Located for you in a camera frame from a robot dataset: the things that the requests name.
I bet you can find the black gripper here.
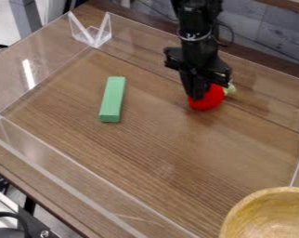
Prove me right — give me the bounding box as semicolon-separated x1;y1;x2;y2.
164;46;232;100

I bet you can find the red plush fruit green leaf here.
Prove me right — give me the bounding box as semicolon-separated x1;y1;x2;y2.
188;84;237;111

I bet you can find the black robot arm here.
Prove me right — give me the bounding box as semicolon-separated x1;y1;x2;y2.
164;0;232;100

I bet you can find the green rectangular block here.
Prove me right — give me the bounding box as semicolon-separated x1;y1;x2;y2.
98;76;126;123

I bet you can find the wooden bowl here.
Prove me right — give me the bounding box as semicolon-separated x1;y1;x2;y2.
220;187;299;238

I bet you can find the clear acrylic tray enclosure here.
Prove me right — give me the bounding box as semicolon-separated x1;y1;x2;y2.
0;7;299;238

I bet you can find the black metal bracket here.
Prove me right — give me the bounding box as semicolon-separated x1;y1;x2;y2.
16;208;61;238

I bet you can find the black cable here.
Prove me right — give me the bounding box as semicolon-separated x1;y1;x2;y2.
0;211;32;238

